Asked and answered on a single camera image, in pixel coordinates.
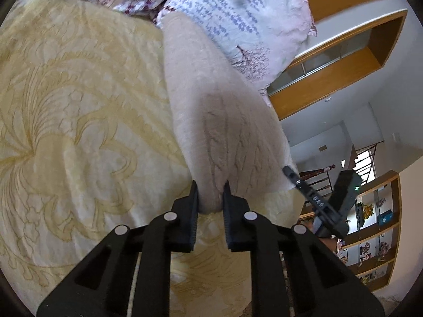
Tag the wooden headboard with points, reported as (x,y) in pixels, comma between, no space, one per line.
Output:
(330,86)

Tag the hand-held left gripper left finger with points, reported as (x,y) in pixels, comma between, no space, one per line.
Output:
(187,225)

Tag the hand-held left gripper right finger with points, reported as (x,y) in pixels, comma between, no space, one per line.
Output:
(233,228)

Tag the wooden display shelf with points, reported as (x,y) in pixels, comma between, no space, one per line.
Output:
(373,241)

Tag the blue leaf print pillow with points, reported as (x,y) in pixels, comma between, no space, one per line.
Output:
(238,16)

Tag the yellow figurine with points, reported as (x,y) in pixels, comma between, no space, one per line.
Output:
(367,210)

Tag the yellow patterned bed sheet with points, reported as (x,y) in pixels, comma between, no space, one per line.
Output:
(66,105)

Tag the blue box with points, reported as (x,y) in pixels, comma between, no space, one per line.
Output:
(385,218)

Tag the wooden stair railing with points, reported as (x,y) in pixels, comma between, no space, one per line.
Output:
(316,173)

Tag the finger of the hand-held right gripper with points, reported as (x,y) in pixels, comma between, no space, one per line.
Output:
(297,180)

